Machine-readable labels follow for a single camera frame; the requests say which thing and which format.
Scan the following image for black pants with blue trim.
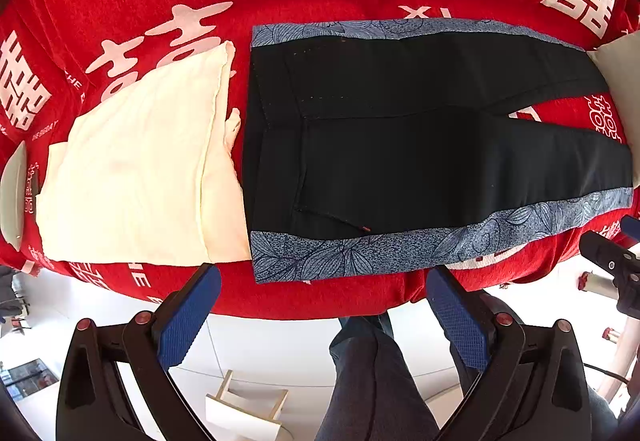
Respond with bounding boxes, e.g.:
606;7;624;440
243;18;634;283

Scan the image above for white wooden stool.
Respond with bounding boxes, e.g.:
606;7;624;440
205;369;294;441

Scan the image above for person's legs in jeans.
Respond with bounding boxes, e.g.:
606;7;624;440
317;291;628;440

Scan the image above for beige pillow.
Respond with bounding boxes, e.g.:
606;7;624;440
587;31;640;188

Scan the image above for cream folded garment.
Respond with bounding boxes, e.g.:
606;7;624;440
36;41;250;267

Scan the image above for oval white plate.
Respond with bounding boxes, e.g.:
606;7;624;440
0;142;27;251

